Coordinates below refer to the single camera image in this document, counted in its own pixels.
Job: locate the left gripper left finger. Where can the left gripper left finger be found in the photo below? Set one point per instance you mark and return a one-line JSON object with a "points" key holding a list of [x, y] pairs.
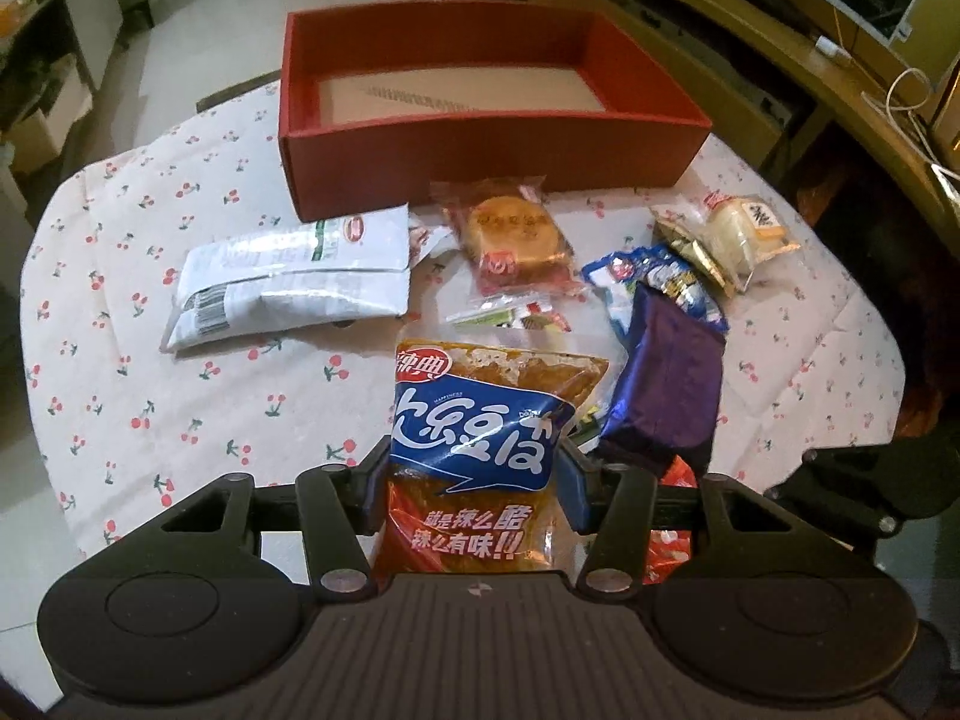
{"points": [[337, 505]]}

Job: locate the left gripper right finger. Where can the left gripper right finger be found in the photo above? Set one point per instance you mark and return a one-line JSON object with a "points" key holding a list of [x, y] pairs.
{"points": [[613, 504]]}

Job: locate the red snack bag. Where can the red snack bag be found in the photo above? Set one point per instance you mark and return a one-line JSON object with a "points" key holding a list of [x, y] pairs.
{"points": [[669, 549]]}

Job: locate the shiny blue foil packet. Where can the shiny blue foil packet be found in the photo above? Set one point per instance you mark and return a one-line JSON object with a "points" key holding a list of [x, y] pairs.
{"points": [[666, 402]]}

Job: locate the orange blue tofu snack bag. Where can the orange blue tofu snack bag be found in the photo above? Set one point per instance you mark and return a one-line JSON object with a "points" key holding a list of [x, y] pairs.
{"points": [[476, 429]]}

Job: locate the Kaprons wafer packet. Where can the Kaprons wafer packet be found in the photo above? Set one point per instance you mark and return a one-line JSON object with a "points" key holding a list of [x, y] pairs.
{"points": [[529, 312]]}

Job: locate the steamed cake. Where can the steamed cake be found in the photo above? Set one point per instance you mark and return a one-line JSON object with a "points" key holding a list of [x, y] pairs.
{"points": [[727, 237]]}

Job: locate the small blue candy bag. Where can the small blue candy bag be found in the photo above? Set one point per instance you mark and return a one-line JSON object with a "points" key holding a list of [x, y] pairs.
{"points": [[618, 275]]}

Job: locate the round pastry in red wrapper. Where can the round pastry in red wrapper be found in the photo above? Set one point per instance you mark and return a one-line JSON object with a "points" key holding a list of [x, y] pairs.
{"points": [[510, 239]]}

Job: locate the white duck snack pouch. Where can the white duck snack pouch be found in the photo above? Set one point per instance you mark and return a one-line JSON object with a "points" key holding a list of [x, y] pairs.
{"points": [[429, 240]]}

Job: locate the red cardboard box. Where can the red cardboard box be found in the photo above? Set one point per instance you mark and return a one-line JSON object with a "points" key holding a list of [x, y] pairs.
{"points": [[379, 101]]}

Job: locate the cluttered side table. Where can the cluttered side table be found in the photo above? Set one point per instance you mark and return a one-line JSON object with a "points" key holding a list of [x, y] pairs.
{"points": [[88, 30]]}

